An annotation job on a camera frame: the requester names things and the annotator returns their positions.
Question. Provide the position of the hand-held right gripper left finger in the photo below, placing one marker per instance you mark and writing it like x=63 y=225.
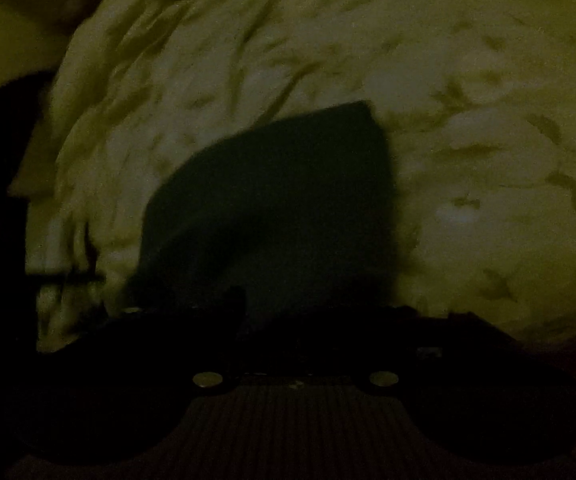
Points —
x=233 y=307

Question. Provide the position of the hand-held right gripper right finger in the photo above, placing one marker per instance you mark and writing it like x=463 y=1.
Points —
x=418 y=332

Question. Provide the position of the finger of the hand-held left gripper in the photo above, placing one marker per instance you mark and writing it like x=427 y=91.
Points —
x=67 y=277

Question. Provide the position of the dark green small garment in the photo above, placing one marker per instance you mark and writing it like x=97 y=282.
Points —
x=288 y=210

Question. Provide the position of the white leaf-print blanket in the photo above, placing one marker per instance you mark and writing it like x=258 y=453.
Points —
x=468 y=160

